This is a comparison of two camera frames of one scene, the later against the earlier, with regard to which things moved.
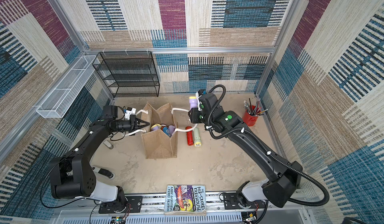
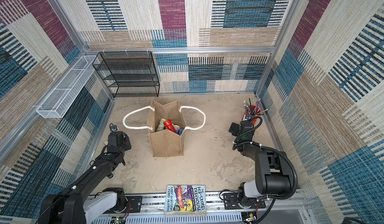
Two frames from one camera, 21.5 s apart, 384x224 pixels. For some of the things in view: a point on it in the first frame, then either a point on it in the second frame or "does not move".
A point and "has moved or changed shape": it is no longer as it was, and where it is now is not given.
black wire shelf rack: x=128 y=74 does not move
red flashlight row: x=190 y=136 → x=169 y=125
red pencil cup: x=250 y=115 does not move
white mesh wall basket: x=59 y=101 does not move
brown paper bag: x=160 y=138 has moved or changed shape
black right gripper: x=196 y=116 → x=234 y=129
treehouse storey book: x=185 y=200 does not move
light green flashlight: x=197 y=141 → x=161 y=124
